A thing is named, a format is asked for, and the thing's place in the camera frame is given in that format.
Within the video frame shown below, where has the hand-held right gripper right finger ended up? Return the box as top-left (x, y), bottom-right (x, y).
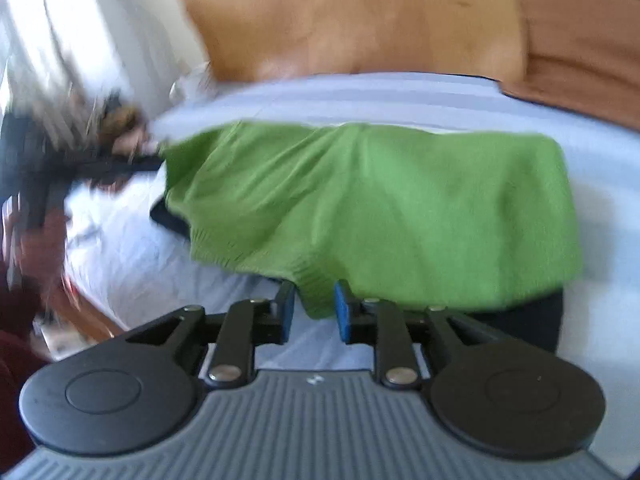
top-left (334, 280), bottom-right (482, 391)

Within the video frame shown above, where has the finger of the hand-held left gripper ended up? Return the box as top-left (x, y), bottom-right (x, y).
top-left (92, 155), bottom-right (165, 182)

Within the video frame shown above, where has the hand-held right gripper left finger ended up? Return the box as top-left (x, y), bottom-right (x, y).
top-left (125, 280), bottom-right (297, 391)

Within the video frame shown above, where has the green and navy knit sweater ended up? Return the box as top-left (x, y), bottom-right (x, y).
top-left (150, 121), bottom-right (585, 353)

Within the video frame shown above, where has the person's left hand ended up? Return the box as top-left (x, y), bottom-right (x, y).
top-left (97, 104), bottom-right (162, 161)

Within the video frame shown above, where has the white curtain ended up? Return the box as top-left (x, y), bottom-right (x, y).
top-left (0, 0), bottom-right (213, 113)

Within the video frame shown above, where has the person's dark red clothing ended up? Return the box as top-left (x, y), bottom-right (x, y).
top-left (0, 280), bottom-right (51, 466)

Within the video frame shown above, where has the wooden headboard panel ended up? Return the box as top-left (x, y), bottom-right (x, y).
top-left (170, 0), bottom-right (531, 83)

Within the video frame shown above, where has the brown cushion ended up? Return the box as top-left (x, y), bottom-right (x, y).
top-left (502, 0), bottom-right (640, 128)

